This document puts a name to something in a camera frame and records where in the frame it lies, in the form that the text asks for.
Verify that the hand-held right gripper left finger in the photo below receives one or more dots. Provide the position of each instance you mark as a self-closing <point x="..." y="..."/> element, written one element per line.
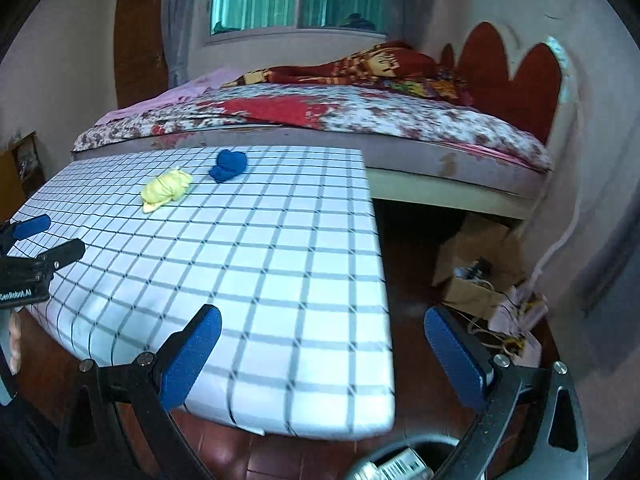
<point x="190" y="355"/>

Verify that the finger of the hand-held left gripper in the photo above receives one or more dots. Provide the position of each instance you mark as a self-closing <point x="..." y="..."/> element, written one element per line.
<point x="67" y="252"/>
<point x="30" y="227"/>

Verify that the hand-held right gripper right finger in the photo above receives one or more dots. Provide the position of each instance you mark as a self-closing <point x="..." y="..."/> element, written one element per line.
<point x="457" y="360"/>

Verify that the black trash bin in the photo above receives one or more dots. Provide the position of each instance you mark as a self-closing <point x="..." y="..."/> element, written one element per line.
<point x="435" y="447"/>

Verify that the yellow wad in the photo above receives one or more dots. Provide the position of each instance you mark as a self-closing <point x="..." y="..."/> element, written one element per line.
<point x="165" y="187"/>

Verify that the white barcode-labelled box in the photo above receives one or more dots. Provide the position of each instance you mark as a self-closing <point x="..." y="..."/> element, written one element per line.
<point x="400" y="467"/>

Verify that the blue wad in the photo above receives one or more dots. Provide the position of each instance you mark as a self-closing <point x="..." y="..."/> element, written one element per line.
<point x="229" y="165"/>

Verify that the person's left hand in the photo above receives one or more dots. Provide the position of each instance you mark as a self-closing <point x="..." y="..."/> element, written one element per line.
<point x="15" y="340"/>

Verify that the wooden cabinet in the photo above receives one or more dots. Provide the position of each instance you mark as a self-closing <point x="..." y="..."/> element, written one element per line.
<point x="15" y="170"/>

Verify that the white router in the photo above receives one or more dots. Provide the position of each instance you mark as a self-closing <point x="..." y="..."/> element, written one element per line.
<point x="505" y="317"/>

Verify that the white checked tablecloth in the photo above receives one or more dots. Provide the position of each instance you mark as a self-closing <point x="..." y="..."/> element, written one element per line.
<point x="250" y="285"/>

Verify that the cardboard box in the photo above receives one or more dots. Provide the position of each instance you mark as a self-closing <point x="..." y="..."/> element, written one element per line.
<point x="475" y="250"/>

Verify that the bed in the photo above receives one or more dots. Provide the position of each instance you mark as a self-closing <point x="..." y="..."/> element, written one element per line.
<point x="450" y="180"/>

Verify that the pink sheet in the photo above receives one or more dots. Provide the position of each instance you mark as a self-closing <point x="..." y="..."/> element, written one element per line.
<point x="175" y="92"/>

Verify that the brown wooden door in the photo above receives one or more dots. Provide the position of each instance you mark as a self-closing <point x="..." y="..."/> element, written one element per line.
<point x="140" y="50"/>

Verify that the grey curtain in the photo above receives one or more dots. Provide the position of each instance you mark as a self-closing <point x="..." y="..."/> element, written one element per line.
<point x="175" y="20"/>

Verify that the floral bedsheet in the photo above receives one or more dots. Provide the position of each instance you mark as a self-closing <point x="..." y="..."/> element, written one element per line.
<point x="375" y="115"/>

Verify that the red headboard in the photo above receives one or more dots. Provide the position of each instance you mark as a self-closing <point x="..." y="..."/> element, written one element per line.
<point x="530" y="85"/>

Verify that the red patterned blanket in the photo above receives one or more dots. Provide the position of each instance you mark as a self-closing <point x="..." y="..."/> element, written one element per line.
<point x="380" y="67"/>

